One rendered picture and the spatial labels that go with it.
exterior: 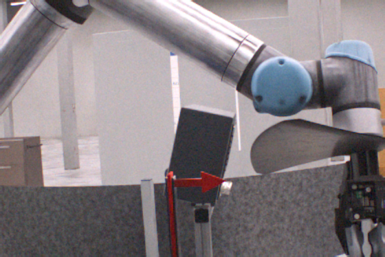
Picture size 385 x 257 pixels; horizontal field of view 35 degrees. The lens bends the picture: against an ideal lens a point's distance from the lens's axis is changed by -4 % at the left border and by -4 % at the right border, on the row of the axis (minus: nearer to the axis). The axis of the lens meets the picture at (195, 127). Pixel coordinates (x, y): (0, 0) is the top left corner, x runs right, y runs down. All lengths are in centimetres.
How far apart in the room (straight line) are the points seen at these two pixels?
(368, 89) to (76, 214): 174
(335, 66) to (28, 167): 657
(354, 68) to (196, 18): 25
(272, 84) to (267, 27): 591
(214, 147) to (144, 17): 49
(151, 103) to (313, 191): 453
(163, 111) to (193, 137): 565
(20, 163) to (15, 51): 629
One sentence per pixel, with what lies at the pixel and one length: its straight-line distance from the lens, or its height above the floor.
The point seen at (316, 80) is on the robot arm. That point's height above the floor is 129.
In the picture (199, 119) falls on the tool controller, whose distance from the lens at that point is 127.
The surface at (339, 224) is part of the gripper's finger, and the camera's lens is 93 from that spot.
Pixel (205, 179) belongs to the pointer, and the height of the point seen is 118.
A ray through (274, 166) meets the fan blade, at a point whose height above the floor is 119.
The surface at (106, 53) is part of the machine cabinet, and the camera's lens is 716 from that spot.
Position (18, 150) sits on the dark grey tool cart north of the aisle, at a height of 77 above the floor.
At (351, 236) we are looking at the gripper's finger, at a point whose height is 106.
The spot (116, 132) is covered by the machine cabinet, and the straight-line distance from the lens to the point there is 713.
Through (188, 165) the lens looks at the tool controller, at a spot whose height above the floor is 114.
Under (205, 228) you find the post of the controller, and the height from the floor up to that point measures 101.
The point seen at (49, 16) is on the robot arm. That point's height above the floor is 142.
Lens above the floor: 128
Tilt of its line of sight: 3 degrees down
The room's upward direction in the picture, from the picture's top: 4 degrees counter-clockwise
